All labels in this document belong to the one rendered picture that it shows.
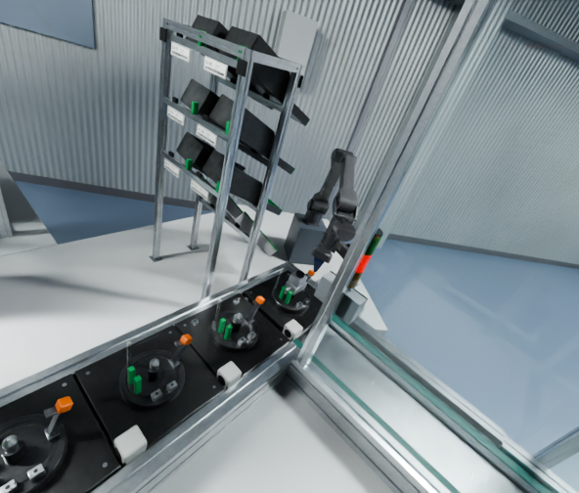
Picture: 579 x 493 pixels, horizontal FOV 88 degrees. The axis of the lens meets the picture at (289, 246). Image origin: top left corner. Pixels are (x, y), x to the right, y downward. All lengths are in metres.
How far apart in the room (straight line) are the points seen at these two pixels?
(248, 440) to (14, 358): 0.63
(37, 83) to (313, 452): 3.25
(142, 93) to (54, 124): 0.82
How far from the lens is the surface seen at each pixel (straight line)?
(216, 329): 0.91
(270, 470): 0.90
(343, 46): 3.23
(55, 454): 0.77
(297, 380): 0.98
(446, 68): 0.59
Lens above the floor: 1.68
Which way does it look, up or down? 32 degrees down
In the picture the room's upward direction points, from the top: 19 degrees clockwise
